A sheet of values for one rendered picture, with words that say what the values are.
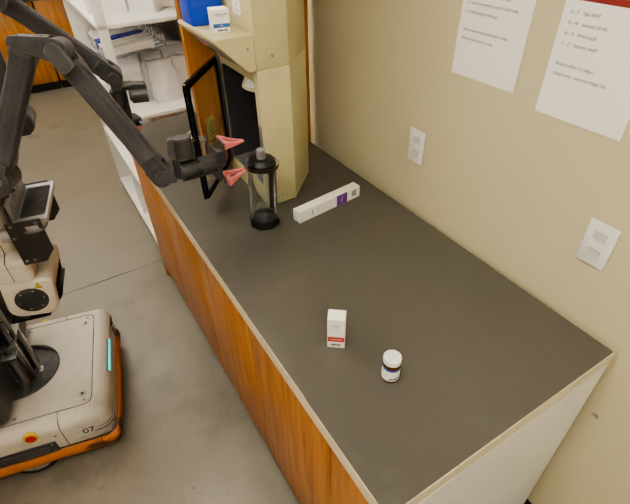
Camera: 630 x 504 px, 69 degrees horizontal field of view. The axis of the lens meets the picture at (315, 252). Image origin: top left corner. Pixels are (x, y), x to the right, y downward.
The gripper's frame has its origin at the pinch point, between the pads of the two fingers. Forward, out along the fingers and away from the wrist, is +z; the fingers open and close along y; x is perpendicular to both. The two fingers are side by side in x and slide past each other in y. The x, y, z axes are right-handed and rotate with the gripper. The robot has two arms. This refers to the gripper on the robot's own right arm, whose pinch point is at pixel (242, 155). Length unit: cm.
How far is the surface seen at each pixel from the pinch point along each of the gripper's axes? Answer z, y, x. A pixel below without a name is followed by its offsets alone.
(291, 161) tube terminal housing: 20.5, -10.4, 6.4
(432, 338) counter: 17, -24, -71
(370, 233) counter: 30.9, -24.6, -26.8
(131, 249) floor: -26, -122, 143
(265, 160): 5.5, -1.2, -4.3
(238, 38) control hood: 5.3, 31.2, 7.1
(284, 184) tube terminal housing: 17.3, -18.5, 6.3
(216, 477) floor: -36, -120, -26
